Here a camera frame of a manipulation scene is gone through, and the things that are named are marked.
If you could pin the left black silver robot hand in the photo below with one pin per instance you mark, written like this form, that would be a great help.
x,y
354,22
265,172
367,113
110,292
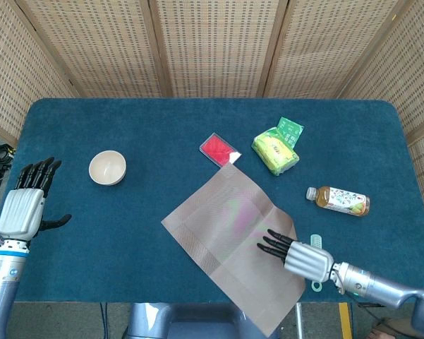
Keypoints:
x,y
21,212

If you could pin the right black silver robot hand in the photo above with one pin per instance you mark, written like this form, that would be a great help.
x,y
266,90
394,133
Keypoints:
x,y
308,261

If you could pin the beige woven placemat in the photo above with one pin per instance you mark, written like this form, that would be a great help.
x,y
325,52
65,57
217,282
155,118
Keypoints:
x,y
225,226

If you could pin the beige round bowl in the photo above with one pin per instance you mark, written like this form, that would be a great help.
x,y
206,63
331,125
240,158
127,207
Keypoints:
x,y
107,167

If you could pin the mint green plastic brush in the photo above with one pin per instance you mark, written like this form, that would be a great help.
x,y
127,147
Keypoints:
x,y
316,240

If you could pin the metal table leg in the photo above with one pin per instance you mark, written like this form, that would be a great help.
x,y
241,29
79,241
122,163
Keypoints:
x,y
299,325

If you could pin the tea bottle with printed label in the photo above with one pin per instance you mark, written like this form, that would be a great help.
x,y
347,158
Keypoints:
x,y
338,200

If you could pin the yellow floor tape strip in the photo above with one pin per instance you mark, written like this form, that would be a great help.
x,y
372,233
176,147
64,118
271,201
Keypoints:
x,y
345,321

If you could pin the black flat bar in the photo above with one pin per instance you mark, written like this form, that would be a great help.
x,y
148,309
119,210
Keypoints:
x,y
368,304

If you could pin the blue carpet table cover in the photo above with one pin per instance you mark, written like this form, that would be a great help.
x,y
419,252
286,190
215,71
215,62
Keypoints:
x,y
109,229

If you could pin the yellow green tissue pack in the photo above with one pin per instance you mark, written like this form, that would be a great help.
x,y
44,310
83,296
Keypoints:
x,y
275,152

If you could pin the green sachet packet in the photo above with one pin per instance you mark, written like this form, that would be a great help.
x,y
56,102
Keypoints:
x,y
291,129

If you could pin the woven bamboo screen panel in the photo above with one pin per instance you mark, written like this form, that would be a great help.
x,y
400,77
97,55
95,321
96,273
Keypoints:
x,y
7,70
215,46
102,46
409,88
324,46

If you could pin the clear case with red cards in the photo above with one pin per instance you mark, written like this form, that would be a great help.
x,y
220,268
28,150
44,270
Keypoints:
x,y
215,146

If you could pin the blue-grey robot torso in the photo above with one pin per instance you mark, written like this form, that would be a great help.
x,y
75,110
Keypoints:
x,y
169,321

